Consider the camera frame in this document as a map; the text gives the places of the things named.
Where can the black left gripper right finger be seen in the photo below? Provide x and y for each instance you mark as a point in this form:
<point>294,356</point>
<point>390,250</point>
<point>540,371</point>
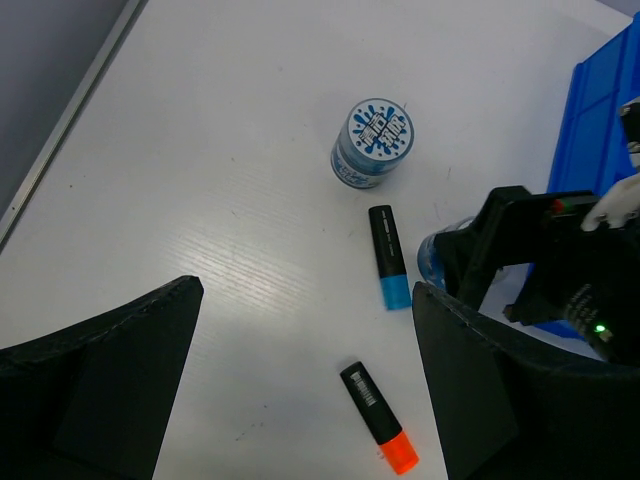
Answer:
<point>509,406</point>

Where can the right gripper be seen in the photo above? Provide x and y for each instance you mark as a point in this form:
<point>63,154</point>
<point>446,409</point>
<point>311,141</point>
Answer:
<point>589,279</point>

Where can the blue patterned jar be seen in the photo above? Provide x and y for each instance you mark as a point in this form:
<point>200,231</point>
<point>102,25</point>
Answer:
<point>428,260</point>
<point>375,138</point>

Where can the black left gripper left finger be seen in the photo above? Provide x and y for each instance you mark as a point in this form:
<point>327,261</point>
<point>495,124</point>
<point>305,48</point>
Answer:
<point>93,400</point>

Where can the blue compartment tray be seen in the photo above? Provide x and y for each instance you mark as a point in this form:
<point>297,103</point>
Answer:
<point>590,136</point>

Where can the blue highlighter marker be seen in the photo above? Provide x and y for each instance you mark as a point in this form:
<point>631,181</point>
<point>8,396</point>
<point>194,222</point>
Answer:
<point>389,258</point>

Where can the orange highlighter marker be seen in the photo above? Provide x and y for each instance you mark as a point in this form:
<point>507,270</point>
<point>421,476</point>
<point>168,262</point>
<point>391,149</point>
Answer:
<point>379,418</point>

